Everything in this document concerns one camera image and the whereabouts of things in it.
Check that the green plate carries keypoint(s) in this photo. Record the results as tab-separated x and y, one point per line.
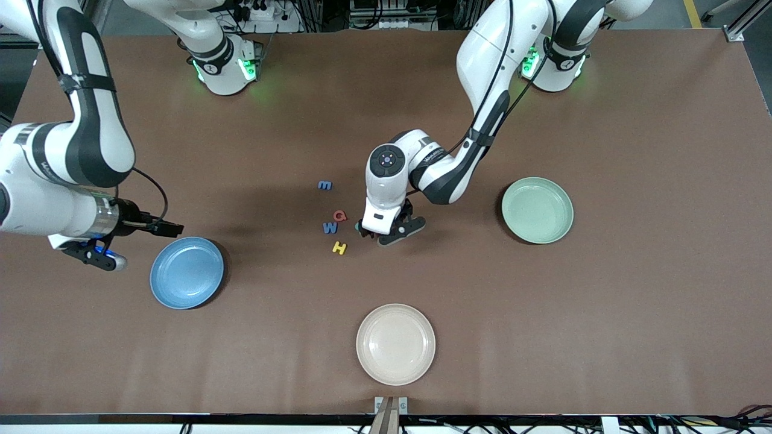
537	210

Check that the red foam uppercase Q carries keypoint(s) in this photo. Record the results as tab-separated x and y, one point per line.
335	216

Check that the yellow foam uppercase H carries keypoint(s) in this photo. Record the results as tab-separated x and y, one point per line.
339	248

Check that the metal bracket with post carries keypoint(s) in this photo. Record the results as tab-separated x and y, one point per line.
391	416

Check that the aluminium frame profile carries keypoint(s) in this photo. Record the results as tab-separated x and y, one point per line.
745	23

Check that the white vented device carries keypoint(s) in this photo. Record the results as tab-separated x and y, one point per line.
377	23

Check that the blue foam lowercase m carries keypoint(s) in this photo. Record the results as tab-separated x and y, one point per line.
324	185

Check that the blue foam uppercase W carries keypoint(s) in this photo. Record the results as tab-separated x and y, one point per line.
330	228

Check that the blue plate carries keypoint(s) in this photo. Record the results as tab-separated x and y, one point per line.
187	272

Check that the brown table cover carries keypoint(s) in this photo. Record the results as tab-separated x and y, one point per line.
543	331

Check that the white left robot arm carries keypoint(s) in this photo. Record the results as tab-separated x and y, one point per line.
494	54

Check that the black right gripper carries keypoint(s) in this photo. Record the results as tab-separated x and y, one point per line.
131	219

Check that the white power strip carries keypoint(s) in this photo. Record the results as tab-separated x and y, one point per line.
262	12

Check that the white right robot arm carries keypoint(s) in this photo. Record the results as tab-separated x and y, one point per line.
36	205

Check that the beige plate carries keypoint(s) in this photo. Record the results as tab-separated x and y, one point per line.
395	344

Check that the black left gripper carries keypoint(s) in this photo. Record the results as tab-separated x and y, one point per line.
407	210

